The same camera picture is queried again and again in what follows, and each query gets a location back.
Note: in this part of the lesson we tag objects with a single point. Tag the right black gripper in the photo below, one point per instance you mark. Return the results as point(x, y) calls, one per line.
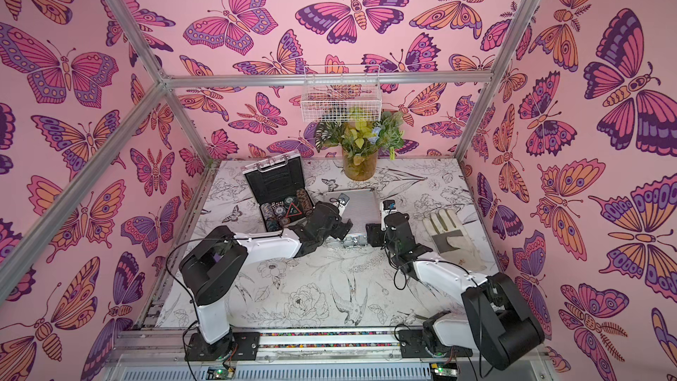
point(381, 234)

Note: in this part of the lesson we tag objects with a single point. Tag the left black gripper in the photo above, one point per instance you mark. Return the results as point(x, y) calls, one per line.
point(342, 230)

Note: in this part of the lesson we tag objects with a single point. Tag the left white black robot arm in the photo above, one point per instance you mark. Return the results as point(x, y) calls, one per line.
point(210, 268)

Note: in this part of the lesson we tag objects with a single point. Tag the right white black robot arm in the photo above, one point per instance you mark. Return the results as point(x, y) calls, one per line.
point(498, 324)

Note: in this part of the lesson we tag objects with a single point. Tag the black orange chip stack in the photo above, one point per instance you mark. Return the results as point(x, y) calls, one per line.
point(305, 201)

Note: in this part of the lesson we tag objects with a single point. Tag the potted green plant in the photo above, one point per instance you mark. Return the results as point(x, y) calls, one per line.
point(362, 141)

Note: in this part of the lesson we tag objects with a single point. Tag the white grey work glove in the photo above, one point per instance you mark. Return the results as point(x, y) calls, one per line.
point(452, 240)

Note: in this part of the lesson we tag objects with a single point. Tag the white wire basket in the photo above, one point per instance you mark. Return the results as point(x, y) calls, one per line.
point(341, 94)

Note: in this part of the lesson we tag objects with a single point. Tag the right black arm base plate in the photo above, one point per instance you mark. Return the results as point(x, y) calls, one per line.
point(422, 343)

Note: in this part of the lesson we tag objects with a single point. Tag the aluminium front rail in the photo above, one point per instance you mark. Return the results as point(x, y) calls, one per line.
point(355, 343)

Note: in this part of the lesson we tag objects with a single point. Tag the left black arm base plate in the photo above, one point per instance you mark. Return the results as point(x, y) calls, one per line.
point(234, 347)

